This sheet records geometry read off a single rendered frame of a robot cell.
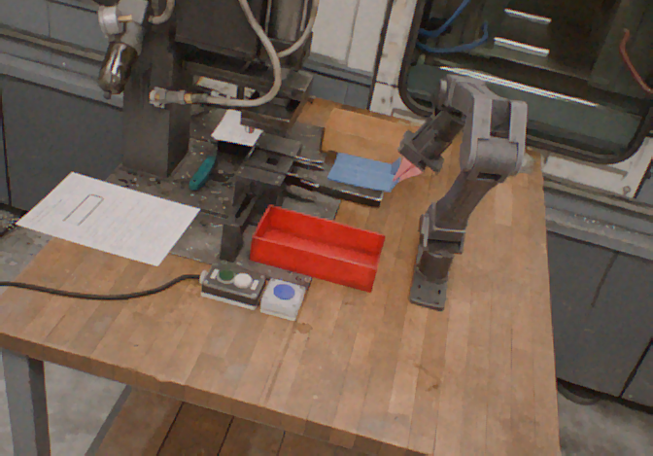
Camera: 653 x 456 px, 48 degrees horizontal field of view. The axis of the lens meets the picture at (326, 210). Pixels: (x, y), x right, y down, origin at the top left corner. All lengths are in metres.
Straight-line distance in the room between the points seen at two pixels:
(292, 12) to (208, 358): 0.66
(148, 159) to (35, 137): 1.14
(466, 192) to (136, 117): 0.73
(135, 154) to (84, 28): 0.86
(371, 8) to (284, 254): 0.90
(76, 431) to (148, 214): 0.93
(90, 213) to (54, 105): 1.12
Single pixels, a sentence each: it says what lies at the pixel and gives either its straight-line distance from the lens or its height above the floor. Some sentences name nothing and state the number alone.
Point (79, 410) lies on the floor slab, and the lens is 2.38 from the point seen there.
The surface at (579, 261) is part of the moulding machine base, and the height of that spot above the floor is 0.57.
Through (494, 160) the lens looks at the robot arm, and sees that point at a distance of 1.24.
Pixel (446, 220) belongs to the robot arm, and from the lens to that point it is 1.41.
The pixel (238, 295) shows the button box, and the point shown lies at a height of 0.93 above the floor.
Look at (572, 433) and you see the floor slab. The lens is 2.66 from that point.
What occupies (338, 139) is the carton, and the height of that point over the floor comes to 0.95.
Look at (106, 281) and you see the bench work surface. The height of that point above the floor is 0.90.
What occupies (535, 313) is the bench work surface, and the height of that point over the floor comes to 0.90.
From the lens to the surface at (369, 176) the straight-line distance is 1.61.
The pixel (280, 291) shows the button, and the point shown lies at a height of 0.94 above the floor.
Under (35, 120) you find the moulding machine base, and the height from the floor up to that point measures 0.50.
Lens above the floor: 1.83
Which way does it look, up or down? 34 degrees down
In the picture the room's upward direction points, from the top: 11 degrees clockwise
